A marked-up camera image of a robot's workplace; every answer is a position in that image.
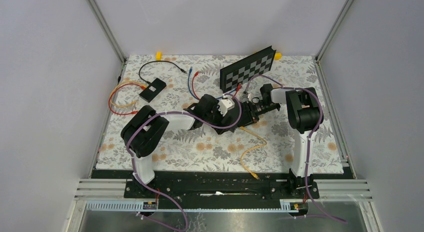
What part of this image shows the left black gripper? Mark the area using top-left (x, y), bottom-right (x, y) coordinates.
top-left (203, 100), bottom-right (233, 134)

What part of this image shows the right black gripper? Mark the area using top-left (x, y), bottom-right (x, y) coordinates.
top-left (237, 101), bottom-right (279, 129)

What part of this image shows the black network switch box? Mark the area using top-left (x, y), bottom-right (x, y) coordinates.
top-left (215, 102), bottom-right (257, 135)

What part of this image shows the yellow ethernet cable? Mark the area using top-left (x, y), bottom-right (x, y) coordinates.
top-left (239, 126), bottom-right (268, 180)

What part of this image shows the red ethernet cable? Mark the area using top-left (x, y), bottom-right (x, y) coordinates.
top-left (191, 71), bottom-right (242, 101)

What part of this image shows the blue ethernet cable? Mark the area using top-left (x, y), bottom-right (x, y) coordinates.
top-left (187, 67), bottom-right (238, 102)

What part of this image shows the small black adapter box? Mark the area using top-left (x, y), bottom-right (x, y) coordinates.
top-left (139, 78), bottom-right (167, 103)

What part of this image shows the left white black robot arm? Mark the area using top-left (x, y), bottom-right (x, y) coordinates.
top-left (120, 93), bottom-right (243, 198)

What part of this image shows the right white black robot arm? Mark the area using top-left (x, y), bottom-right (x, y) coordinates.
top-left (237, 84), bottom-right (324, 178)

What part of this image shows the floral patterned table mat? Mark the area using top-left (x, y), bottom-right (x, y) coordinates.
top-left (95, 55), bottom-right (323, 173)

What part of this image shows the black white checkerboard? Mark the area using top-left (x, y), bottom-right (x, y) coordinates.
top-left (219, 46), bottom-right (276, 92)

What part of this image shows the right yellow corner clip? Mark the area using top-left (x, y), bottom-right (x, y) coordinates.
top-left (274, 53), bottom-right (282, 60)

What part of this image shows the yellow corner clip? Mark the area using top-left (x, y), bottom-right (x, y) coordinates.
top-left (274, 53), bottom-right (282, 60)
top-left (155, 51), bottom-right (162, 61)

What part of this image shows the left yellow corner clip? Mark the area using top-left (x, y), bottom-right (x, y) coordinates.
top-left (155, 51), bottom-right (162, 61)

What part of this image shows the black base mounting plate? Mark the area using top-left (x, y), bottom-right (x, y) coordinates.
top-left (91, 169), bottom-right (355, 210)

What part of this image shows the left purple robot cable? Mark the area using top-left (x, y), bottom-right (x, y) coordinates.
top-left (125, 93), bottom-right (243, 232)

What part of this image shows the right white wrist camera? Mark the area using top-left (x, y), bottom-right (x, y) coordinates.
top-left (240, 91), bottom-right (252, 102)

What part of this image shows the black thin cable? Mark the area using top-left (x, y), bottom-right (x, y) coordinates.
top-left (138, 60), bottom-right (188, 85)

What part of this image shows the yellow cable by adapter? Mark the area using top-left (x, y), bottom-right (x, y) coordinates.
top-left (109, 79), bottom-right (144, 108)

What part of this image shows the red cable by adapter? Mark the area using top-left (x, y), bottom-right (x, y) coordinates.
top-left (107, 82), bottom-right (147, 116)

